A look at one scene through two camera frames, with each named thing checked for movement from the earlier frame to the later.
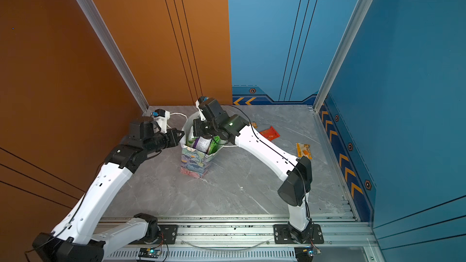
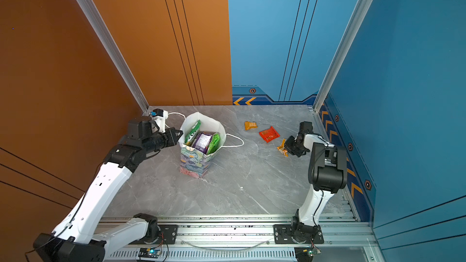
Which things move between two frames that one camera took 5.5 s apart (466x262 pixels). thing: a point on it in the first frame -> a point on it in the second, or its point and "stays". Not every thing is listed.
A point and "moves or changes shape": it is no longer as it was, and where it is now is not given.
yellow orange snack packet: x=303 y=150 moves or changes shape
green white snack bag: x=190 y=139 stays
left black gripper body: x=161 y=142 stays
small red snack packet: x=270 y=133 stays
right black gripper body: x=205 y=127 -> x=292 y=145
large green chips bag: x=215 y=144 stays
